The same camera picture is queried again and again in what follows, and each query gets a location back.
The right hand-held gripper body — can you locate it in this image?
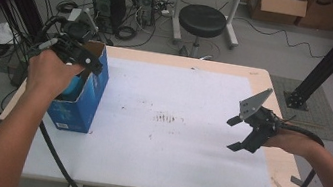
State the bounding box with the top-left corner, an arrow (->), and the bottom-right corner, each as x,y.
231,83 -> 287,157

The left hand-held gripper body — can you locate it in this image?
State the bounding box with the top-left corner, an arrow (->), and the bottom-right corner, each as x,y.
35,2 -> 102,70

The blue cardboard box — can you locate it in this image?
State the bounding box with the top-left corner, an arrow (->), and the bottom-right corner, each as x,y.
44,35 -> 116,137

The person's right hand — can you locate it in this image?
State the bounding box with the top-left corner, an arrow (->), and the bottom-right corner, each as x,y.
260,122 -> 326,162

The person's left hand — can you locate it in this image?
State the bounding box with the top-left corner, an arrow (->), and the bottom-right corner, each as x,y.
22,46 -> 88,108

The white power supply box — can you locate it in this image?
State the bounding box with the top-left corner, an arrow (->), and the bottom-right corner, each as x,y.
67,6 -> 83,24

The large black computer tower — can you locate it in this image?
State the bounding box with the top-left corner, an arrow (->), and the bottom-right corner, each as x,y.
87,0 -> 129,35

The grey floor mat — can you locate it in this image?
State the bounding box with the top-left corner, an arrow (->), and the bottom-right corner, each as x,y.
261,75 -> 333,142

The grey tape piece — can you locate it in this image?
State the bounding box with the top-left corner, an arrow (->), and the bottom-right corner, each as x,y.
288,175 -> 317,187

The small black computer tower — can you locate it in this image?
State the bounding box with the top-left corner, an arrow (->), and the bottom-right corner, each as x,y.
129,0 -> 157,27

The white foam sheet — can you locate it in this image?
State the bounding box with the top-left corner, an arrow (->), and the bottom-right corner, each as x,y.
21,43 -> 292,187

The black round stool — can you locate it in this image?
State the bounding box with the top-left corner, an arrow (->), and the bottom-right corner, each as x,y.
172,1 -> 230,63

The open brown cardboard box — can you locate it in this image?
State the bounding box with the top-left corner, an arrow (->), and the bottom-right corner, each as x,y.
240,0 -> 309,28

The closed brown cardboard box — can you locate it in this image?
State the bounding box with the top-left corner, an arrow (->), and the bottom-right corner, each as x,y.
295,0 -> 333,33

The coiled black cable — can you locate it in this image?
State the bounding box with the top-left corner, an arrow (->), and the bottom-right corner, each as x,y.
113,24 -> 138,43
55,0 -> 80,15

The long black floor cable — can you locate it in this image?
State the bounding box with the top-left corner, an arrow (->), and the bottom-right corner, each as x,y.
229,15 -> 330,61

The left hand-held gripper black cable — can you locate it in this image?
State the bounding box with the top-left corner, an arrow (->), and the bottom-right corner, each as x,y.
6,11 -> 121,187

